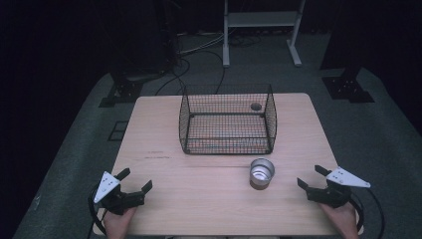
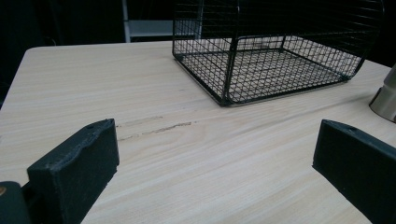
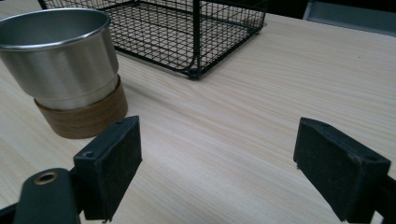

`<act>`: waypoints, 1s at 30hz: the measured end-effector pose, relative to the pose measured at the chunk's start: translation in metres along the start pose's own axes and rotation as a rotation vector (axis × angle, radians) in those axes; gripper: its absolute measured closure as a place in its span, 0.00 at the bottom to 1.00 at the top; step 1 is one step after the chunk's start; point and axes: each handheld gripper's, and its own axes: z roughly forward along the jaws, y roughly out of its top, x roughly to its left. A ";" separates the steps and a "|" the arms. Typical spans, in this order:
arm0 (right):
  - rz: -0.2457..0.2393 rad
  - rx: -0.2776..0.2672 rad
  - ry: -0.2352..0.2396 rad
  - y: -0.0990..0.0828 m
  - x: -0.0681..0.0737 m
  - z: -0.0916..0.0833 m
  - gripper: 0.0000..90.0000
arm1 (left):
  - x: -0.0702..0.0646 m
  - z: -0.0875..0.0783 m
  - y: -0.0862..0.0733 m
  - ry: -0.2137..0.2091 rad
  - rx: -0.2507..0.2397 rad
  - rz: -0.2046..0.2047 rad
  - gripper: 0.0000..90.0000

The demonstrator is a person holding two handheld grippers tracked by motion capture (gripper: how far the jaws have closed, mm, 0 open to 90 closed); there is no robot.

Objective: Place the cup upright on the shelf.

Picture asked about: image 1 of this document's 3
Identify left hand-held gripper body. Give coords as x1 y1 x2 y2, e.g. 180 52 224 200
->
94 171 146 215

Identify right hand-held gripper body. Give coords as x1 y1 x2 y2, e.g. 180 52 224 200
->
306 166 371 209

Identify metal cup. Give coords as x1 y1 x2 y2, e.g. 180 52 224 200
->
249 157 276 191

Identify black wire mesh basket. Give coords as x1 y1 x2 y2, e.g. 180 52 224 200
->
178 83 278 156

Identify person's left hand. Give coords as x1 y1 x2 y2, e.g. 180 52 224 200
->
103 206 137 239

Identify person's right hand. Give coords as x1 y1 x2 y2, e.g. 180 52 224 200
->
318 201 361 239

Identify black stand base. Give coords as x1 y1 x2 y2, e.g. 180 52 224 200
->
320 65 376 105
98 70 145 109

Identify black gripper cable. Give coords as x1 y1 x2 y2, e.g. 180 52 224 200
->
347 186 386 239
87 184 109 239

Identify black floor cable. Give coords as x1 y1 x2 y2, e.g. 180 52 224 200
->
153 49 227 98

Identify white floor cables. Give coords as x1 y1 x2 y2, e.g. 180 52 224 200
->
178 32 227 57

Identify white metal desk frame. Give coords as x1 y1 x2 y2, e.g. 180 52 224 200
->
222 0 307 69

